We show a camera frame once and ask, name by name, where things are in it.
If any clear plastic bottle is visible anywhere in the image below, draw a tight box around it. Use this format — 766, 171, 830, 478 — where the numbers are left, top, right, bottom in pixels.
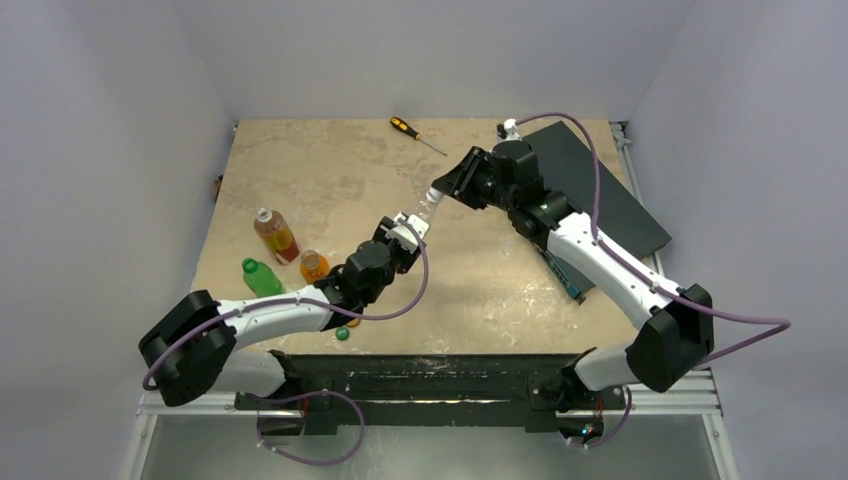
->
404, 188, 445, 226

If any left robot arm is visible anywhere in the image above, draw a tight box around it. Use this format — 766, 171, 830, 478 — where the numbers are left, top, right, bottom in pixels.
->
138, 214, 430, 407

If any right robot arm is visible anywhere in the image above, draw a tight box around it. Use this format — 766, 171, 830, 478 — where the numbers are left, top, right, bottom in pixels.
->
425, 141, 714, 407

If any orange juice bottle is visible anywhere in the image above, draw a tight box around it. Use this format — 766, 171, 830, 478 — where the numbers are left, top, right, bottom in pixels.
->
300, 250, 330, 284

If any green bottle cap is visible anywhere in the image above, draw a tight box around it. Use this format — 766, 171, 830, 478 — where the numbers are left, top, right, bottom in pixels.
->
335, 327, 351, 341

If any tea bottle with yellow-red label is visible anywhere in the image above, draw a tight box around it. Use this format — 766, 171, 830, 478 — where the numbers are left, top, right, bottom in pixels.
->
253, 207, 300, 265

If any green plastic bottle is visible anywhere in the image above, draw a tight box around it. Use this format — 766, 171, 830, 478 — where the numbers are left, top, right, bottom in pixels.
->
241, 258, 286, 298

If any yellow-black screwdriver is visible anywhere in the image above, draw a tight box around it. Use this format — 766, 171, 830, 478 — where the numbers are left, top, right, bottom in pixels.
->
389, 116, 447, 156

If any dark blue network switch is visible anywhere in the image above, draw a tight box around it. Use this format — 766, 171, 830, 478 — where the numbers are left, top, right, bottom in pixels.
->
516, 120, 673, 306

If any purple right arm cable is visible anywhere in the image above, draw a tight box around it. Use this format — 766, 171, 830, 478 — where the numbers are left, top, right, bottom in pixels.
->
513, 112, 793, 366

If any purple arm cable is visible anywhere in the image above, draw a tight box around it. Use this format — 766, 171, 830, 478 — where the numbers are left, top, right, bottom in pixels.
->
140, 218, 432, 392
513, 112, 793, 366

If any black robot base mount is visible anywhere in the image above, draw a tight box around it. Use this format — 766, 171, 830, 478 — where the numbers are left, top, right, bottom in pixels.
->
234, 352, 626, 440

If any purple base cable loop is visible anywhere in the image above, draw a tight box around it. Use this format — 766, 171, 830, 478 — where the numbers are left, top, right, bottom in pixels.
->
255, 388, 367, 467

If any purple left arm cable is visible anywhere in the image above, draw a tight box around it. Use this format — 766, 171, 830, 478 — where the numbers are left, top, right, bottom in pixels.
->
140, 218, 432, 392

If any aluminium frame rail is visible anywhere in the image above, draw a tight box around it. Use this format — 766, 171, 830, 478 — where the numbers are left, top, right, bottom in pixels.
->
610, 122, 721, 415

